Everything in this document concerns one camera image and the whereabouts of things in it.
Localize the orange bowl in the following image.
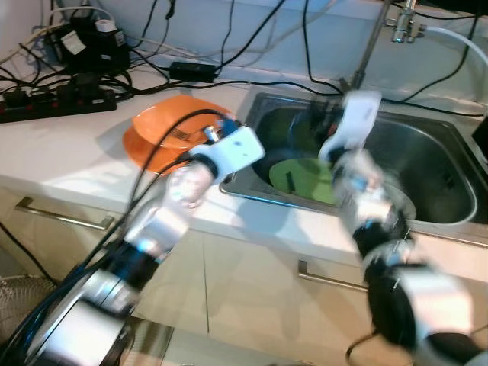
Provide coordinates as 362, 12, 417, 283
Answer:
133, 95, 236, 153

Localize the small black power brick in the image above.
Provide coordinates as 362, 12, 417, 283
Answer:
169, 61, 220, 82

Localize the metal faucet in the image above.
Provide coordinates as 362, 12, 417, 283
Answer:
335, 0, 428, 96

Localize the stainless steel sink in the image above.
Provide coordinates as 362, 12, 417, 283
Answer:
221, 91, 488, 226

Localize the white bowl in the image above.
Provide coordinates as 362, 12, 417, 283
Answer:
381, 183, 417, 222

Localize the large black power adapter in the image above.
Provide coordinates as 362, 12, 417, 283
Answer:
57, 19, 132, 73

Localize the black appliance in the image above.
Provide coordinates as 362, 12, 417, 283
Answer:
473, 114, 488, 165

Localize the black power strip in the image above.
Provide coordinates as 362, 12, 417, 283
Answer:
0, 80, 119, 124

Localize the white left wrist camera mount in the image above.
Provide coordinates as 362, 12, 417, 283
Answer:
191, 126, 266, 184

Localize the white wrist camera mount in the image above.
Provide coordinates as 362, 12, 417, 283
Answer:
191, 126, 266, 184
319, 90, 382, 162

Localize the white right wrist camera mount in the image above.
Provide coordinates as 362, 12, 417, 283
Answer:
319, 90, 382, 162

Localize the black power cable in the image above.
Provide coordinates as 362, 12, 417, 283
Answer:
381, 15, 477, 104
301, 0, 344, 86

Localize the white hose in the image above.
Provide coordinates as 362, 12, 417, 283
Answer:
423, 27, 488, 66

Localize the wire fan guard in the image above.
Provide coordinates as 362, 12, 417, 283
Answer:
0, 274, 58, 344

